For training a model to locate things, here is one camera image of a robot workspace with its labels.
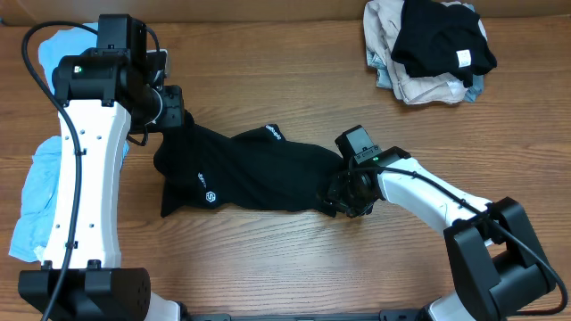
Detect black t-shirt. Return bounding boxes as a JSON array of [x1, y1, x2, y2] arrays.
[[153, 113, 343, 217]]

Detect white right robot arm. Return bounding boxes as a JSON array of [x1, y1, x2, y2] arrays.
[[327, 126, 568, 321]]

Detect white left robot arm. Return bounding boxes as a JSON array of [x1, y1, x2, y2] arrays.
[[18, 14, 186, 321]]

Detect light blue t-shirt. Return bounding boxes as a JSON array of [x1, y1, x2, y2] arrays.
[[8, 22, 130, 263]]

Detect folded black garment with tag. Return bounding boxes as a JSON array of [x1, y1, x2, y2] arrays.
[[391, 0, 497, 87]]

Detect folded beige garment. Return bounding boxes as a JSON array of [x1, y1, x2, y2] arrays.
[[363, 0, 469, 105]]

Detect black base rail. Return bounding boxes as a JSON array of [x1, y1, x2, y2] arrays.
[[185, 309, 432, 321]]

